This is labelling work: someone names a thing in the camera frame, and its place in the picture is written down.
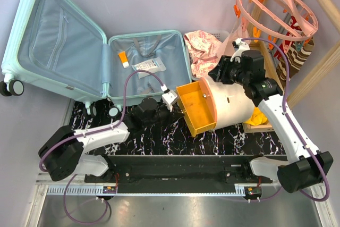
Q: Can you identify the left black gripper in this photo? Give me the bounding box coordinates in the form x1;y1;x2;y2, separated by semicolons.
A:
143;102;184;128

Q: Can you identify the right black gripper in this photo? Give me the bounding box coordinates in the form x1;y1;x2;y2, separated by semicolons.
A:
208;55;249;87

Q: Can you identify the cream pink-print cloth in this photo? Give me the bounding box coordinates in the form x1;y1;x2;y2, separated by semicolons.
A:
183;30;226;80

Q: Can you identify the white round drum box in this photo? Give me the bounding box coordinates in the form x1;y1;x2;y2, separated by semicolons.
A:
176;76;254;137

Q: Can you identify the white toiletry pack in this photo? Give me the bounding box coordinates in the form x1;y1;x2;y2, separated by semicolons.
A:
132;57;166;73

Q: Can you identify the orange tube white cap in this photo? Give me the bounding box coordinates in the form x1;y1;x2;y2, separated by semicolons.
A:
118;52;130;69

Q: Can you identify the light blue hard-shell suitcase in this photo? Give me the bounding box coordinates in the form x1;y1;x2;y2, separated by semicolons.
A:
1;0;192;115

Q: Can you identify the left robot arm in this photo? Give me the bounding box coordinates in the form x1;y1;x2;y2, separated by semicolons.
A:
38;97;184;182

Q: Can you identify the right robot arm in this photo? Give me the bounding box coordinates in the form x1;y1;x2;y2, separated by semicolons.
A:
209;50;334;202

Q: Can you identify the black marble pattern mat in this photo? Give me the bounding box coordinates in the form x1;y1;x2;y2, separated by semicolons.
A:
53;43;306;157

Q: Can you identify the white perforated plastic basket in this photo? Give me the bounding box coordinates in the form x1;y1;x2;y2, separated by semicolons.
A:
185;29;231;81

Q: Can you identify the translucent pink plastic bag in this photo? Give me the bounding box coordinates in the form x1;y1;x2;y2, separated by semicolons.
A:
217;25;249;60

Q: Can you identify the wooden tray base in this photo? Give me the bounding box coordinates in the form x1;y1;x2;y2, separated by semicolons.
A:
242;41;284;133

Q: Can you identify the yellow cloth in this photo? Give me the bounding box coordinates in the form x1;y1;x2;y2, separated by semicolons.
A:
245;107;268;126

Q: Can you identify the brown striped cloth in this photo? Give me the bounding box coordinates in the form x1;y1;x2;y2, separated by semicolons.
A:
276;37;315;88

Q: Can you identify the pink round clip hanger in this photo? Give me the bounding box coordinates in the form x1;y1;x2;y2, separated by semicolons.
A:
234;0;318;44

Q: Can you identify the red cloth item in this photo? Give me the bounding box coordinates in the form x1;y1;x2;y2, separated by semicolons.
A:
274;16;302;60

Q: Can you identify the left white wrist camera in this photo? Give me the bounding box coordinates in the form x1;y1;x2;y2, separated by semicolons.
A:
161;84;179;112

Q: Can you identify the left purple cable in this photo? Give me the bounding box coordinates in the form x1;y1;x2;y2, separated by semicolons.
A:
38;70;171;225

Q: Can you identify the purple cable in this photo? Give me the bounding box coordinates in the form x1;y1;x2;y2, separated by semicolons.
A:
239;37;331;203
38;70;171;225

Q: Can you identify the wooden hanger rack frame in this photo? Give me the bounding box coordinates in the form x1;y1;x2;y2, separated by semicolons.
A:
249;0;340;108

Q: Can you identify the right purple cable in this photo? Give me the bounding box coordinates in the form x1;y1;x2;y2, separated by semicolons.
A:
239;37;331;203

